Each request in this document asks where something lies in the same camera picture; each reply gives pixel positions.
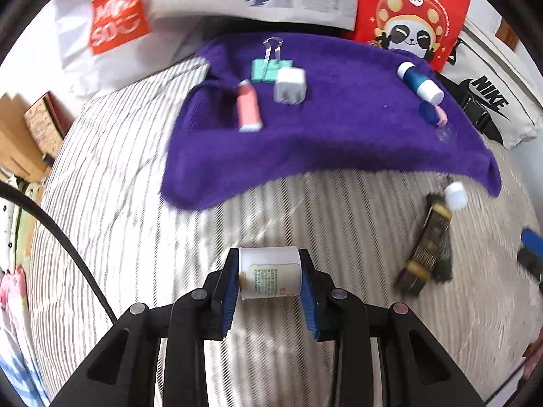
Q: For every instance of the green binder clip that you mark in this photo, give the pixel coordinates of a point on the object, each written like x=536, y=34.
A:
x=265, y=72

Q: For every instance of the white waist bag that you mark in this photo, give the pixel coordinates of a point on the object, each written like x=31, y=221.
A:
x=509, y=76

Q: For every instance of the blue white bottle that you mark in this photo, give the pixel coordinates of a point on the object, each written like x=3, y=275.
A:
x=418, y=80

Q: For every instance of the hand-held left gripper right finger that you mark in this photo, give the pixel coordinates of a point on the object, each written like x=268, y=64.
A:
x=307, y=301

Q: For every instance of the small white jar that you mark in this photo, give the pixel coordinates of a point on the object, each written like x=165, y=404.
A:
x=271, y=271

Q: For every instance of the white dotted cloth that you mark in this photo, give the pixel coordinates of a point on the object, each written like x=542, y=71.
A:
x=8, y=229

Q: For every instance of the pink cloth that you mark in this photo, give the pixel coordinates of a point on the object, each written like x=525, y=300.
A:
x=10, y=288

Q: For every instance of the white plastic bag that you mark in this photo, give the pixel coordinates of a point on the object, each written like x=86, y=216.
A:
x=76, y=63

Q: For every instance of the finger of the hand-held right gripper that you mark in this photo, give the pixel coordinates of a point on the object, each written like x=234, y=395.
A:
x=530, y=237

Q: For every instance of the small white bottle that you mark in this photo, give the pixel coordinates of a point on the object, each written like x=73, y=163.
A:
x=456, y=195

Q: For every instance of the striped bed sheet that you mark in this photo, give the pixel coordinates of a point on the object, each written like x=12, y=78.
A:
x=148, y=220

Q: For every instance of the purple towel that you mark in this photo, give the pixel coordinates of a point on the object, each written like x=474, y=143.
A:
x=339, y=135

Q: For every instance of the clear suction cup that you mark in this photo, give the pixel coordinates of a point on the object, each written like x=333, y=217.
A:
x=446, y=133

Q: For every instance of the brown wooden bed frame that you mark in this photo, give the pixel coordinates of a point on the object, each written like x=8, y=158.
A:
x=507, y=34

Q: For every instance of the white charger plug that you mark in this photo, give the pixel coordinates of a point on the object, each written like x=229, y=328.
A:
x=290, y=87

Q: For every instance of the pink tube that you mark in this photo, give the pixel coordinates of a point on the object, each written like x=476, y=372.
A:
x=248, y=106

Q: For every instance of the red paper bag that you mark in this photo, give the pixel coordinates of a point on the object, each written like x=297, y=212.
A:
x=373, y=0

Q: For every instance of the patterned cardboard box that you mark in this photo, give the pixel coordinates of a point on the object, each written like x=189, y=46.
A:
x=44, y=123

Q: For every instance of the light wooden furniture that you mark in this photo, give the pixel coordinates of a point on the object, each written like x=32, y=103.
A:
x=12, y=144

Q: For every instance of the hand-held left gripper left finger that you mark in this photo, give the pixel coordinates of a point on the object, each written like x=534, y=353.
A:
x=227, y=292

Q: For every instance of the blue pink small bottle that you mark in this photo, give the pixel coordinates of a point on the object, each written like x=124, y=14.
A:
x=430, y=112

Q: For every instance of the blue checked cloth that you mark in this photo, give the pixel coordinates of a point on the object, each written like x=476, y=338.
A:
x=17, y=373

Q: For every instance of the black gold tube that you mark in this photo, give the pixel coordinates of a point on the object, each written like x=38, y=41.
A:
x=424, y=246
x=444, y=263

